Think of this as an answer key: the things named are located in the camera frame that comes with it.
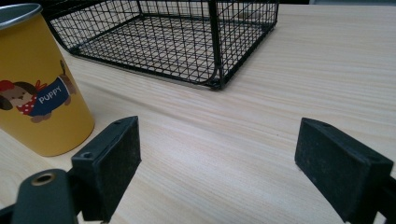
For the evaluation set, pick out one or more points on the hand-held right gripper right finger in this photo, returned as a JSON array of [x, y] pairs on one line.
[[336, 168]]

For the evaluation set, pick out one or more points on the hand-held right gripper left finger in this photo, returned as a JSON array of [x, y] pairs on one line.
[[107, 174]]

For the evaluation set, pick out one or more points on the yellow cup with dog print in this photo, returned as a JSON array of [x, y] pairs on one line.
[[37, 77]]

